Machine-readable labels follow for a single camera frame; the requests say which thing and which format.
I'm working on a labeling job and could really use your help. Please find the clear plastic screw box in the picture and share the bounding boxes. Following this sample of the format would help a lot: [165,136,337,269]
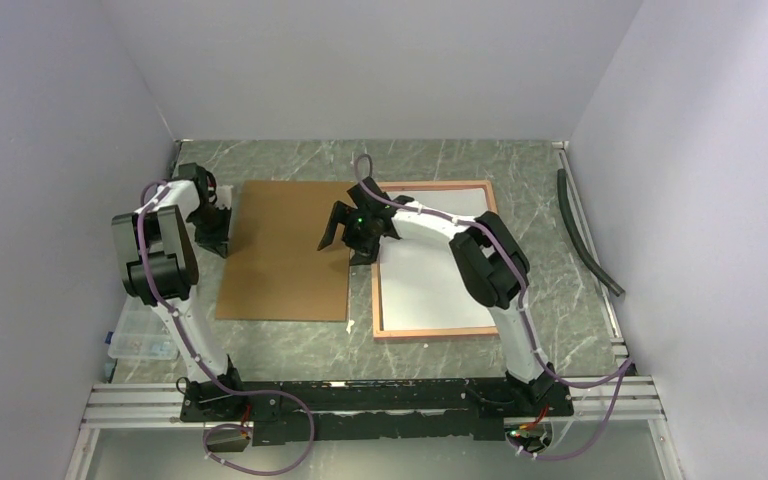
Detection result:
[107,297,179,361]

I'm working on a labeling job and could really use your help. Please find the seascape photo print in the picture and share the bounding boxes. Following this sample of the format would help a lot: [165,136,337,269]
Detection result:
[372,188,497,339]

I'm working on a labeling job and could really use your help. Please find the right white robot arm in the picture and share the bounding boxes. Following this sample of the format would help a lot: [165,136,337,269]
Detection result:
[317,177,549,415]

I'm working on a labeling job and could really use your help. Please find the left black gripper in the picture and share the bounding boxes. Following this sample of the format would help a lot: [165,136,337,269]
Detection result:
[190,205,235,259]

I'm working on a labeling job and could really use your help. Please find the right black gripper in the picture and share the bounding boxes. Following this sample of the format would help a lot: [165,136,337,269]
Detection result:
[315,201,377,266]

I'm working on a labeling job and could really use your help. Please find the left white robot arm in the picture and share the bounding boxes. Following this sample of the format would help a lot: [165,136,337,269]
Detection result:
[112,163,247,420]

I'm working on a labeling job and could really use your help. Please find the brown backing board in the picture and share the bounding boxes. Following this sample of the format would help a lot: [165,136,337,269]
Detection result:
[215,180,351,322]

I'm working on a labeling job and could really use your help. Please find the pink wooden picture frame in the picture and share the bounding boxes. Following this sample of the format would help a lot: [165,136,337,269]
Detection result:
[372,180,497,340]

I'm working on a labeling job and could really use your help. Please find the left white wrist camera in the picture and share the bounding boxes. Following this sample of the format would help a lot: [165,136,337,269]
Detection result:
[216,185,233,210]

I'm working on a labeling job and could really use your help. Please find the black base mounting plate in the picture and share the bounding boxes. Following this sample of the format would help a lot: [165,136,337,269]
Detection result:
[178,375,574,446]

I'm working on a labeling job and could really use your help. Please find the black foam tube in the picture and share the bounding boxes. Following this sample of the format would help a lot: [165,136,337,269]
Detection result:
[556,166,626,297]

